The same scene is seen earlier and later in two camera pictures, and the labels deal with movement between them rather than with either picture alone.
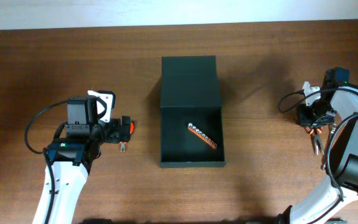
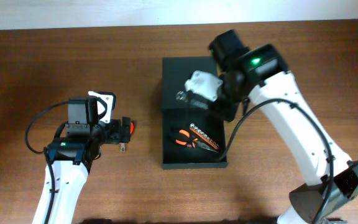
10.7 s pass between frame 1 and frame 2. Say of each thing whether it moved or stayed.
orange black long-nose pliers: moved
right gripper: moved
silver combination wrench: moved
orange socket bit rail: stayed
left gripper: stayed
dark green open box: stayed
